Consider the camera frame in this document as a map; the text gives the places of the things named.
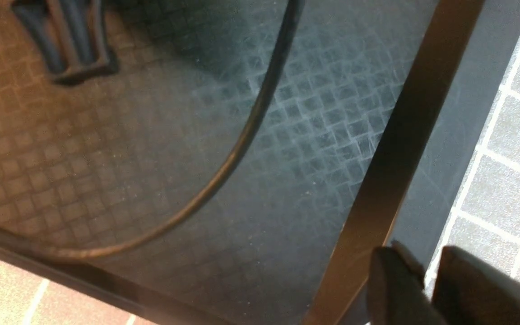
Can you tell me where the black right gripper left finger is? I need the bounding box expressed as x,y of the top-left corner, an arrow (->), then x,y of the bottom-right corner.
367,243 -> 446,325

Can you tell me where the black serving tray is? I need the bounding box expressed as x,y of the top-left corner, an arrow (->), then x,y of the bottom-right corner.
0,0 -> 520,325

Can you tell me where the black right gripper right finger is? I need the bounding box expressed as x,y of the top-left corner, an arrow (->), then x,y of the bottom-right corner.
432,246 -> 520,325

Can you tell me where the black cable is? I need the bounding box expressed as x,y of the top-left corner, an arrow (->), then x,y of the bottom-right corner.
39,0 -> 306,265

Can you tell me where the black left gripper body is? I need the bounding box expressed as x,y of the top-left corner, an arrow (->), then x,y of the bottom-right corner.
11,0 -> 118,86

